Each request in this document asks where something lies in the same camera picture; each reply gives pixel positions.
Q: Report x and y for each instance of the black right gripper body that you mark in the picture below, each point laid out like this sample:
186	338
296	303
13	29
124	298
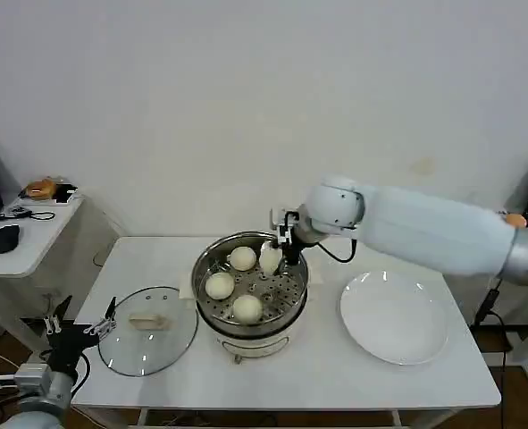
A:
290	239

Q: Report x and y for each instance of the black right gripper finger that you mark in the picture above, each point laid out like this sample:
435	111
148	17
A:
267	245
292	259

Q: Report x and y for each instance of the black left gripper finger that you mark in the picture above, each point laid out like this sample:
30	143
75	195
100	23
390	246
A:
105	324
57	319

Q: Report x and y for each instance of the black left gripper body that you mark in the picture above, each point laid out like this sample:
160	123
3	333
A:
69	346

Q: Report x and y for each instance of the white steamed bun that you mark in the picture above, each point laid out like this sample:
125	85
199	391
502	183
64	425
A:
269	261
219	286
242	259
247	309

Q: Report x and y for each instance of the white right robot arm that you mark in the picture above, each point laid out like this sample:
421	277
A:
424	232

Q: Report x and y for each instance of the person's hand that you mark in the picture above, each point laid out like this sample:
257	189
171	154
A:
516	220

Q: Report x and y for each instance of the round glass lid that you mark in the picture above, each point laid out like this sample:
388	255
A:
147	330

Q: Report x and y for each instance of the white side desk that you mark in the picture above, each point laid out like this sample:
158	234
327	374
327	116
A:
44	250

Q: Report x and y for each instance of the steel steamer with white base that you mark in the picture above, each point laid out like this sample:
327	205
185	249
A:
250	339

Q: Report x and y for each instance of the black computer mouse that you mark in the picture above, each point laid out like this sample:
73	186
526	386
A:
4	239

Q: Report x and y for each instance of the white round plate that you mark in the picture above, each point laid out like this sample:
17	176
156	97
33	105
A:
393	319

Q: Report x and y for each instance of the white table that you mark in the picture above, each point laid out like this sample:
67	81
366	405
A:
290	384

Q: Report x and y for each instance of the black and white phone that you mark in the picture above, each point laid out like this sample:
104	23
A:
65	193

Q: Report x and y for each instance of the brown bread roll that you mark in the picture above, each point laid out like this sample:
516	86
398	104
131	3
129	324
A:
40	188

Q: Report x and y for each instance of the white desk with black legs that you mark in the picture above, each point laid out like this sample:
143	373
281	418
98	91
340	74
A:
522	344

